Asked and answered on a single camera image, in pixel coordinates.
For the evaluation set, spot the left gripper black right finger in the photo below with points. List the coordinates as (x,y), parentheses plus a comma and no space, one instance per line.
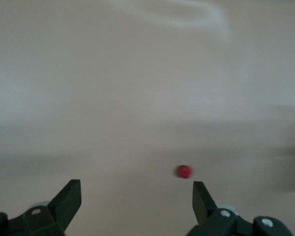
(201,204)

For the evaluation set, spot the brown table cloth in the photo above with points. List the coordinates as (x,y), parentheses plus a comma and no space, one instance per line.
(113,86)

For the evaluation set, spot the red strawberry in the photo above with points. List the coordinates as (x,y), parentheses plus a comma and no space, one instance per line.
(185,171)

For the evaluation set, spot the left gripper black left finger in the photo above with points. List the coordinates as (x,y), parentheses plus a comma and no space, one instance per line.
(64,209)

